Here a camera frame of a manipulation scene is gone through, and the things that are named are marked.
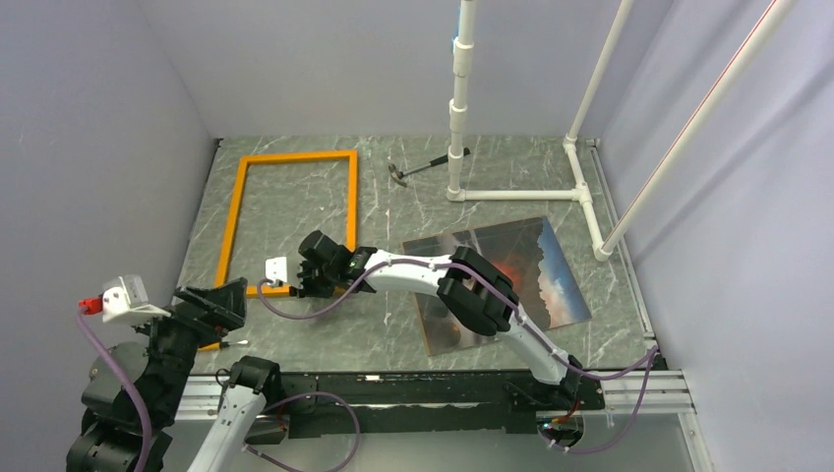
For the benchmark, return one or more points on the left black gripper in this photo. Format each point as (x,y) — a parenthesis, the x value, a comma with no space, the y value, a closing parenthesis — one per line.
(216,309)

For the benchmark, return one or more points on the black handled hammer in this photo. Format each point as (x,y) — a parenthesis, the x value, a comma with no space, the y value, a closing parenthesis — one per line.
(399,177)

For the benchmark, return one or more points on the yellow handled screwdriver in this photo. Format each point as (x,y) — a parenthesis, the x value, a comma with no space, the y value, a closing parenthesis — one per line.
(220,345)

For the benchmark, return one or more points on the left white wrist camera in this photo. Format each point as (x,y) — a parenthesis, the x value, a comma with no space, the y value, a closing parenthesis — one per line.
(124,301)

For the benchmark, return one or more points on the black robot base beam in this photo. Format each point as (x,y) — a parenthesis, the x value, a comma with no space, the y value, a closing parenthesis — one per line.
(416,402)

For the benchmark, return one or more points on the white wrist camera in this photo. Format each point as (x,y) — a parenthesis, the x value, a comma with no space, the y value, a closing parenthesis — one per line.
(124,301)
(276,271)

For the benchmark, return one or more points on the sunset landscape photo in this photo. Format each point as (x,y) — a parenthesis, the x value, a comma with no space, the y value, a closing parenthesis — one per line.
(527,251)

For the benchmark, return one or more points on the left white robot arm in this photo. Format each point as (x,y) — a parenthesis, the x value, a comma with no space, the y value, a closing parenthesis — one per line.
(135,390)

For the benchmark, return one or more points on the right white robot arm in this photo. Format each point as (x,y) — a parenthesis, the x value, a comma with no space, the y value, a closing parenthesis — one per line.
(474,291)

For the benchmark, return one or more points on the aluminium rail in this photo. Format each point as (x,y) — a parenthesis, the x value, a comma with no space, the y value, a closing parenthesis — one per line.
(663,392)

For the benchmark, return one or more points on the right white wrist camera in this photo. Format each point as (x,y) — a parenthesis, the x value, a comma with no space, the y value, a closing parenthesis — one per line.
(276,271)

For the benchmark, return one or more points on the orange picture frame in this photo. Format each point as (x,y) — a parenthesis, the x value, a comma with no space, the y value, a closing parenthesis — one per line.
(351,156)

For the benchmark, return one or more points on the white diagonal pole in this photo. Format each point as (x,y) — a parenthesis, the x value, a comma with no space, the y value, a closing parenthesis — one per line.
(771,18)

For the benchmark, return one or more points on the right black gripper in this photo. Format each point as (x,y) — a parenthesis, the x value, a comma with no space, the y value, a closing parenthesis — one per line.
(304,287)

